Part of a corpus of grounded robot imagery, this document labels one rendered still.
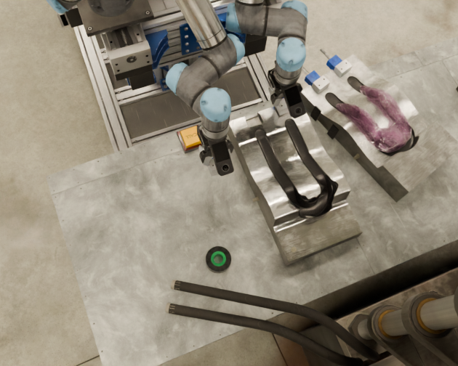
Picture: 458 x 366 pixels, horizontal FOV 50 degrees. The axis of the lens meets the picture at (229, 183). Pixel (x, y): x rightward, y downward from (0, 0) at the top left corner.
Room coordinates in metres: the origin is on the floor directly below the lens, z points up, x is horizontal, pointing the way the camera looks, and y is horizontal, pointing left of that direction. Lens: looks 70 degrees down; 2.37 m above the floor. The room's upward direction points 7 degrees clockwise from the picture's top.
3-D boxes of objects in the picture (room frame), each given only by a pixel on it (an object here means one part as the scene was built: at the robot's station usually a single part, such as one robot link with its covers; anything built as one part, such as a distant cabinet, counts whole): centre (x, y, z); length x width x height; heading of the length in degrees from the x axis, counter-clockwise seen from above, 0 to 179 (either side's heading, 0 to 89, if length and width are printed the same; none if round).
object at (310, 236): (0.60, -0.21, 0.87); 0.50 x 0.26 x 0.14; 29
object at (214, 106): (0.60, 0.06, 1.25); 0.09 x 0.08 x 0.11; 53
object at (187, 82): (0.68, 0.13, 1.25); 0.11 x 0.11 x 0.08; 53
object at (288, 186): (0.62, -0.21, 0.92); 0.35 x 0.16 x 0.09; 29
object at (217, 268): (0.31, 0.00, 0.82); 0.08 x 0.08 x 0.04
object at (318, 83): (0.99, -0.24, 0.86); 0.13 x 0.05 x 0.05; 46
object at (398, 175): (0.85, -0.48, 0.86); 0.50 x 0.26 x 0.11; 46
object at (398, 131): (0.84, -0.47, 0.90); 0.26 x 0.18 x 0.08; 46
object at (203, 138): (0.61, 0.06, 1.09); 0.09 x 0.08 x 0.12; 29
